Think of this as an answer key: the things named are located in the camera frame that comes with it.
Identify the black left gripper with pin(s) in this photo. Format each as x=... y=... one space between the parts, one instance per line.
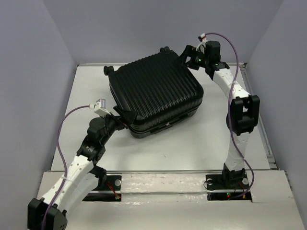
x=127 y=117

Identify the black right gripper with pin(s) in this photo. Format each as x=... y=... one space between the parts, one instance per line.
x=189 y=51

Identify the black ribbed hard-shell suitcase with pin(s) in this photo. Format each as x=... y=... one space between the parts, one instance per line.
x=158 y=88

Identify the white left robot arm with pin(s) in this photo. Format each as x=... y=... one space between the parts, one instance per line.
x=51 y=211

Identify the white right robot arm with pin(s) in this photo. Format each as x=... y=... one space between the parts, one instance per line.
x=242 y=115

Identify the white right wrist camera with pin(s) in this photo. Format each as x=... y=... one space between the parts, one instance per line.
x=202 y=45

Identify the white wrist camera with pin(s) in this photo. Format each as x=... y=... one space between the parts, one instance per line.
x=202 y=45
x=100 y=108

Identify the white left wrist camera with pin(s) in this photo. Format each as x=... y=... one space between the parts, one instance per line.
x=100 y=108

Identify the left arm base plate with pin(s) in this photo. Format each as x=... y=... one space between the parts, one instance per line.
x=108 y=191

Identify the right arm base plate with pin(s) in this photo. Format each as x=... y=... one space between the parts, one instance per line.
x=217 y=191

